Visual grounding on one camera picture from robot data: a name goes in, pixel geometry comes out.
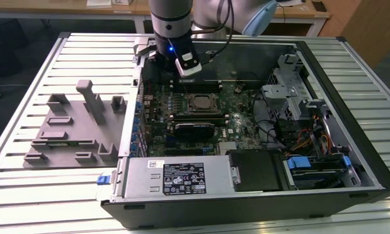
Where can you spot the silver CPU with green edge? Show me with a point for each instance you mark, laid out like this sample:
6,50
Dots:
203,102

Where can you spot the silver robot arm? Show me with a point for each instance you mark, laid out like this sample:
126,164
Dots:
171,14

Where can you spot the CPU socket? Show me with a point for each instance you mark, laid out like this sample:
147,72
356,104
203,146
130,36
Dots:
203,112

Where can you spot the small white box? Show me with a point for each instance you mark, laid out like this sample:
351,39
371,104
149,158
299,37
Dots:
122,1

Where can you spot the white paper box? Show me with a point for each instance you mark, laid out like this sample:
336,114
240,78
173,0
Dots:
99,2

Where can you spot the black graphics card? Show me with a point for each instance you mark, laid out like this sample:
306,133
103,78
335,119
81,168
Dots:
195,131

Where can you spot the green motherboard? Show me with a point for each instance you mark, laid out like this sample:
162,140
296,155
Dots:
240,122

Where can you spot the metal drive cage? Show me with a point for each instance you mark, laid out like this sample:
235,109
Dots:
278,96

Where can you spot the wooden desk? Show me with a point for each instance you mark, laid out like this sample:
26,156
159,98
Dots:
53,9

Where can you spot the silver chipset heatsink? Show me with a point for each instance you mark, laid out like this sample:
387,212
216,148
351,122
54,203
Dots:
228,145

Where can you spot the grey parts rack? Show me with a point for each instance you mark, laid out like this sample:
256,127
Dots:
82,126

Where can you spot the small black box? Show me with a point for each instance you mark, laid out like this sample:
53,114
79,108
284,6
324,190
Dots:
319,5

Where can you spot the black power connector block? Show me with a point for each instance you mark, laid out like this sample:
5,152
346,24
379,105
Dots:
284,129

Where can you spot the grey metal disk bay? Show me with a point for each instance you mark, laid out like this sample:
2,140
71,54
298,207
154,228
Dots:
311,105

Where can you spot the black office chair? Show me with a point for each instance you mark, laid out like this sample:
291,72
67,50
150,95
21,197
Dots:
7,48

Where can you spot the silver power supply unit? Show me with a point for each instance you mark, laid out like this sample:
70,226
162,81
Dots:
141,170

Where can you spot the green RAM stick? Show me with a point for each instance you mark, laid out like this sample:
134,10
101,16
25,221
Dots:
63,144

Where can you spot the metal shroud latch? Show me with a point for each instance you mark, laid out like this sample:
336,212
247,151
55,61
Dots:
236,175

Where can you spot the blue case latch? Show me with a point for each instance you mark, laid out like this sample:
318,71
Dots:
105,180

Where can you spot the wooden cabinet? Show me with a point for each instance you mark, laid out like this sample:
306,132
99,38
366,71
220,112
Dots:
371,24

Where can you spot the blue disk carrier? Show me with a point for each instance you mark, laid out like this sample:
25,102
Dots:
298,162

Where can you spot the black PC case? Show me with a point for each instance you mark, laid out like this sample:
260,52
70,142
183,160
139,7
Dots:
215,214

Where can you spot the blue plastic bay clip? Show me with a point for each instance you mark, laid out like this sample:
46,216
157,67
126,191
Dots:
347,162

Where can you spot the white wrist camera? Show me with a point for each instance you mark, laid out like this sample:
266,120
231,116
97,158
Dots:
188,65

